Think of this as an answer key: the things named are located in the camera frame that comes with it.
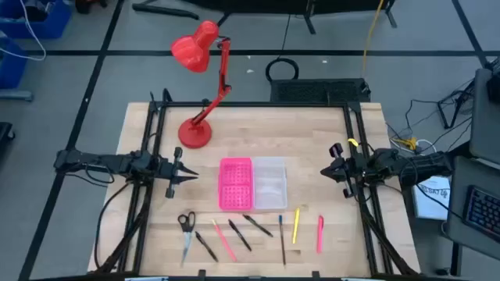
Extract yellow hanging cable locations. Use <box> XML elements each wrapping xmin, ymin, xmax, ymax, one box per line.
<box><xmin>361</xmin><ymin>0</ymin><xmax>386</xmax><ymax>77</ymax></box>

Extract yellow power plug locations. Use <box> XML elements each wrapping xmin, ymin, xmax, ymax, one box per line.
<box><xmin>392</xmin><ymin>136</ymin><xmax>419</xmax><ymax>151</ymax></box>

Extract coiled black cable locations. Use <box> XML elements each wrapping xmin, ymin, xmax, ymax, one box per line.
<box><xmin>265</xmin><ymin>57</ymin><xmax>300</xmax><ymax>83</ymax></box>

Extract red desk lamp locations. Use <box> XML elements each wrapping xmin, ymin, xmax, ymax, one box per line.
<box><xmin>170</xmin><ymin>20</ymin><xmax>232</xmax><ymax>150</ymax></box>

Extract black handled scissors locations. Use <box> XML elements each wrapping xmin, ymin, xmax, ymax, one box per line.
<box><xmin>177</xmin><ymin>211</ymin><xmax>197</xmax><ymax>269</ymax></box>

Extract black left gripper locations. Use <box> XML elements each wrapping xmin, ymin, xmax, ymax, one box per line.
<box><xmin>158</xmin><ymin>146</ymin><xmax>200</xmax><ymax>199</ymax></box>

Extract black perforated computer case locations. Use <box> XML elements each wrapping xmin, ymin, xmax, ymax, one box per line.
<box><xmin>269</xmin><ymin>77</ymin><xmax>372</xmax><ymax>104</ymax></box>

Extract white cable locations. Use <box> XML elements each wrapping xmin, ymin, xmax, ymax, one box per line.
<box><xmin>416</xmin><ymin>139</ymin><xmax>438</xmax><ymax>157</ymax></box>
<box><xmin>0</xmin><ymin>0</ymin><xmax>47</xmax><ymax>62</ymax></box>

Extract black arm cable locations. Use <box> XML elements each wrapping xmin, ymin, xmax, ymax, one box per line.
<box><xmin>93</xmin><ymin>181</ymin><xmax>132</xmax><ymax>270</ymax></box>

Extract pink highlighter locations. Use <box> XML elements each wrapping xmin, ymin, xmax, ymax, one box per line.
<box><xmin>316</xmin><ymin>215</ymin><xmax>325</xmax><ymax>254</ymax></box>

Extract backlit black keyboard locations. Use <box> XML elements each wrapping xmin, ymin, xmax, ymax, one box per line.
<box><xmin>462</xmin><ymin>185</ymin><xmax>500</xmax><ymax>243</ymax></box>

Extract clear plastic supply box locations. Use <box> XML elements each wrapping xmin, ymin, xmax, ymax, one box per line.
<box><xmin>252</xmin><ymin>156</ymin><xmax>289</xmax><ymax>212</ymax></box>

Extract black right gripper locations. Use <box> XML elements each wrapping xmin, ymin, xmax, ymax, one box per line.
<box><xmin>320</xmin><ymin>142</ymin><xmax>368</xmax><ymax>199</ymax></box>

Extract blue storage bin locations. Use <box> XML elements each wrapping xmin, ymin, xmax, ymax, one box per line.
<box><xmin>0</xmin><ymin>0</ymin><xmax>73</xmax><ymax>40</ymax></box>
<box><xmin>0</xmin><ymin>37</ymin><xmax>29</xmax><ymax>90</ymax></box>

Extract gray side desk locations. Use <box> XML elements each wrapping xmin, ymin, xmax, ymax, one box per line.
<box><xmin>445</xmin><ymin>68</ymin><xmax>500</xmax><ymax>261</ymax></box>

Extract pink pencil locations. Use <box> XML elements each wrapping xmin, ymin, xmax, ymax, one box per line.
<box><xmin>211</xmin><ymin>219</ymin><xmax>238</xmax><ymax>263</ymax></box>

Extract yellow highlighter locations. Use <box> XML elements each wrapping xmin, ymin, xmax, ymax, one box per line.
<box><xmin>291</xmin><ymin>207</ymin><xmax>301</xmax><ymax>245</ymax></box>

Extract black pen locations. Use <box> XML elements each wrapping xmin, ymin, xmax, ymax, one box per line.
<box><xmin>241</xmin><ymin>213</ymin><xmax>274</xmax><ymax>238</ymax></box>
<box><xmin>195</xmin><ymin>230</ymin><xmax>220</xmax><ymax>263</ymax></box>
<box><xmin>227</xmin><ymin>219</ymin><xmax>253</xmax><ymax>252</ymax></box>

